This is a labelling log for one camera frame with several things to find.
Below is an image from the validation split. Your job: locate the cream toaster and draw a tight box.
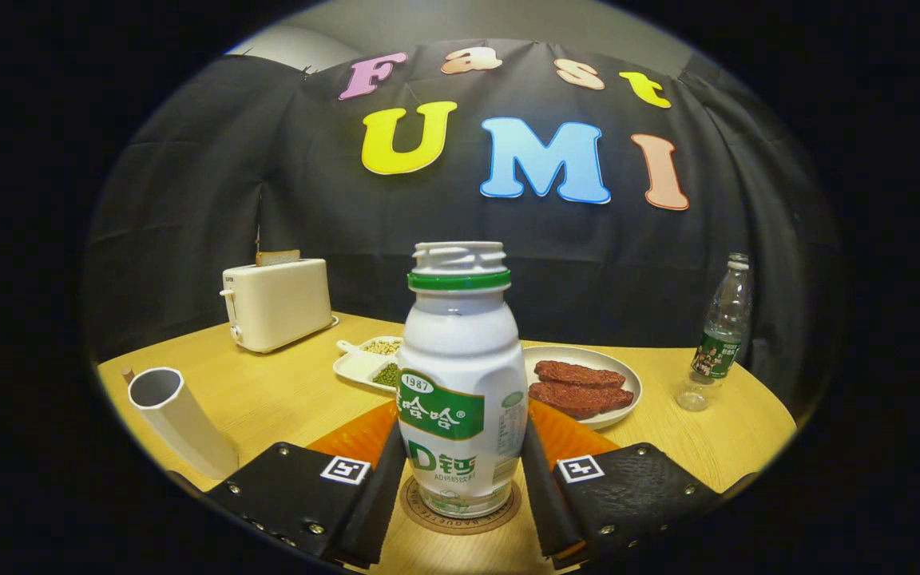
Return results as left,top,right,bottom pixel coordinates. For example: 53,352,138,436
220,257,341,355

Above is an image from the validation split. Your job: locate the brown meat slice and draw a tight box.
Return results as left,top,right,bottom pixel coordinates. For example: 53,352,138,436
534,360,627,390
528,382,636,421

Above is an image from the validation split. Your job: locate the round cork coaster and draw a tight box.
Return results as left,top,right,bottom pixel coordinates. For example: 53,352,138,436
399,475,522,536

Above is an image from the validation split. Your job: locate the wooden table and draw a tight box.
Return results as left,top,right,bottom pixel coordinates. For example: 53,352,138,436
97,311,798,575

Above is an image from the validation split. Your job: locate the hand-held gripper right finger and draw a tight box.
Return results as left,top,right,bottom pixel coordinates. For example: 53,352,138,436
520,402,756,569

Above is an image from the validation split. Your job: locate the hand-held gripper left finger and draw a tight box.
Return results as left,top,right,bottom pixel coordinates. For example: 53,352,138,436
169,402,409,569

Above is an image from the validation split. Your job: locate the white cup with wooden handle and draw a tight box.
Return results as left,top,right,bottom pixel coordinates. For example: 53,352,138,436
121,366,240,481

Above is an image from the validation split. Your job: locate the white round plate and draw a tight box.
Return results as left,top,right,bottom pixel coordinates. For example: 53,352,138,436
522,345,644,431

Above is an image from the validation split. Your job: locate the clear plastic water bottle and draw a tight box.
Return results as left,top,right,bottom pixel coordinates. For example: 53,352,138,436
676,252,753,413

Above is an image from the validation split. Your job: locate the white divided dish with beans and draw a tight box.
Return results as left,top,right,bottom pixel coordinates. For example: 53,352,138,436
333,335,403,394

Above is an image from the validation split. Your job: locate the white juice bottle green label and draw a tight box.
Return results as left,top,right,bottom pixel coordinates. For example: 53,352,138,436
396,241,529,519

